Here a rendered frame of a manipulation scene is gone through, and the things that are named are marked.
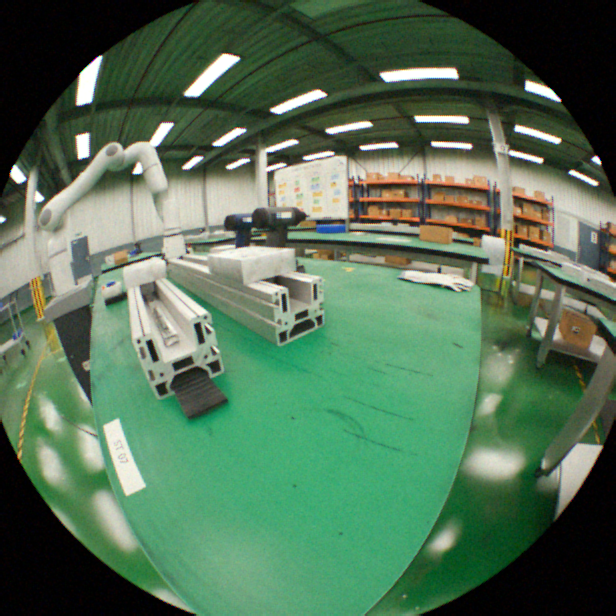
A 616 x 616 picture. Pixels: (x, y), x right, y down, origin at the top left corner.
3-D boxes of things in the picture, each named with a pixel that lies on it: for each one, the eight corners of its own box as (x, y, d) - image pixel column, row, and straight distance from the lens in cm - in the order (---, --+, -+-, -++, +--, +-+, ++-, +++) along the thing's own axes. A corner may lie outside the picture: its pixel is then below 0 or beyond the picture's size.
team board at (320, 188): (272, 273, 442) (266, 170, 442) (290, 268, 475) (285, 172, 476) (342, 284, 346) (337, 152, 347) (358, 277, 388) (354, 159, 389)
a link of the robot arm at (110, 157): (54, 236, 130) (42, 237, 115) (45, 219, 134) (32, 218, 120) (128, 162, 124) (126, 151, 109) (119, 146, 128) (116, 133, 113)
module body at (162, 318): (132, 289, 107) (128, 270, 105) (152, 283, 107) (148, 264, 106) (158, 400, 31) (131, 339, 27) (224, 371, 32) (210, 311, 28)
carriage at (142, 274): (128, 289, 74) (124, 266, 73) (160, 279, 75) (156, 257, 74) (128, 301, 58) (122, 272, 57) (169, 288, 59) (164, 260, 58)
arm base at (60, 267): (51, 305, 114) (41, 263, 114) (53, 300, 133) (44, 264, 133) (83, 287, 114) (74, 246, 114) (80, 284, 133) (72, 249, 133)
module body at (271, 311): (170, 277, 108) (167, 259, 107) (190, 272, 110) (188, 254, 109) (278, 347, 35) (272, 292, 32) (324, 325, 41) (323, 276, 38)
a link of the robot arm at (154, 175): (141, 178, 127) (163, 229, 124) (143, 169, 112) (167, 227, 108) (157, 170, 128) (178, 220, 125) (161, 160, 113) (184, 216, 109)
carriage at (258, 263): (210, 285, 52) (206, 254, 51) (253, 274, 57) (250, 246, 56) (245, 301, 38) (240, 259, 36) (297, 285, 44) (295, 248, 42)
